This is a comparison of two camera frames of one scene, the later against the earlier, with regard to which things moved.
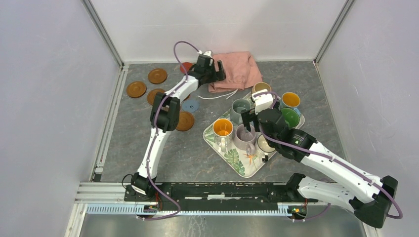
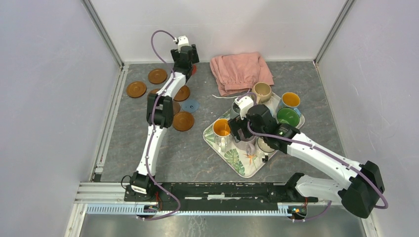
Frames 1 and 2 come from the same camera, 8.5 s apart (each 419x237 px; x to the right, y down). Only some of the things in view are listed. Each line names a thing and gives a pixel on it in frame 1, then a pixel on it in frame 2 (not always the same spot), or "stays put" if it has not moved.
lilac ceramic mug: x=245 y=140 stays put
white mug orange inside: x=223 y=131 stays put
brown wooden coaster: x=186 y=121 stays put
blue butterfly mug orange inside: x=290 y=100 stays put
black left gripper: x=219 y=76 to x=176 y=56
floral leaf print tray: x=245 y=150 to x=302 y=119
